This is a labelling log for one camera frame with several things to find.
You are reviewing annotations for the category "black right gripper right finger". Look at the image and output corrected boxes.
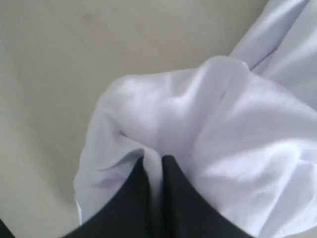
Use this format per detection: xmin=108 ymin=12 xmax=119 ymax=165
xmin=162 ymin=156 xmax=250 ymax=238

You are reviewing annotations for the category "white t-shirt red print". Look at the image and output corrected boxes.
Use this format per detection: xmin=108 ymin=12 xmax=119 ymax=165
xmin=74 ymin=0 xmax=317 ymax=238

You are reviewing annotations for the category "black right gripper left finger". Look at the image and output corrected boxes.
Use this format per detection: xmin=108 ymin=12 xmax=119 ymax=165
xmin=65 ymin=157 xmax=156 ymax=238

